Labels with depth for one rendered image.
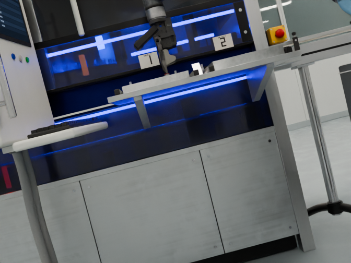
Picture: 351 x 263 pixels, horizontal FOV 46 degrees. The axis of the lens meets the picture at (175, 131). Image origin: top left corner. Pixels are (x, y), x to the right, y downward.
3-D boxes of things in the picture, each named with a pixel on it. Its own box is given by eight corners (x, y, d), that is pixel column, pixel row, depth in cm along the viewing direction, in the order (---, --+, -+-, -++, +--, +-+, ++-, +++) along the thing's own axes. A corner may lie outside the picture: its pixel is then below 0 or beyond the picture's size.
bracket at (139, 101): (144, 129, 184) (137, 100, 184) (150, 127, 184) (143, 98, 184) (142, 132, 150) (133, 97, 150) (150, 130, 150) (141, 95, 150)
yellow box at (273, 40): (268, 46, 192) (264, 31, 192) (283, 43, 192) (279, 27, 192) (272, 44, 185) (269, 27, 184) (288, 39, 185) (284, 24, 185)
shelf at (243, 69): (119, 105, 191) (118, 101, 191) (265, 69, 194) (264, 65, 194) (108, 103, 143) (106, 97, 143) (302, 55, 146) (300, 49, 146)
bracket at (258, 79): (252, 102, 186) (245, 73, 186) (258, 100, 186) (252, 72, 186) (274, 99, 152) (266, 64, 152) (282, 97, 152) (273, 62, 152)
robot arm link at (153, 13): (145, 9, 159) (145, 14, 167) (148, 21, 159) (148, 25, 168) (164, 4, 159) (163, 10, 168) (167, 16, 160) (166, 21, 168)
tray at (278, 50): (203, 79, 181) (201, 71, 181) (260, 64, 182) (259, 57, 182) (214, 71, 147) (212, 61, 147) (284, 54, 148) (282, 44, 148)
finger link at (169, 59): (178, 69, 160) (173, 46, 160) (164, 72, 160) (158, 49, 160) (178, 70, 163) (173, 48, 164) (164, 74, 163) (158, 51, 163)
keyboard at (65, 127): (69, 130, 168) (67, 124, 168) (102, 121, 167) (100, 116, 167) (27, 139, 128) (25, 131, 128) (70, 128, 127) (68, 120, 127)
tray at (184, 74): (129, 98, 191) (127, 91, 191) (183, 85, 192) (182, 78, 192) (124, 95, 157) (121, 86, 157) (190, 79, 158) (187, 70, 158)
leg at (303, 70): (324, 214, 212) (290, 68, 208) (341, 209, 213) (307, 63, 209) (331, 218, 203) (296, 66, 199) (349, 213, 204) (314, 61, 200)
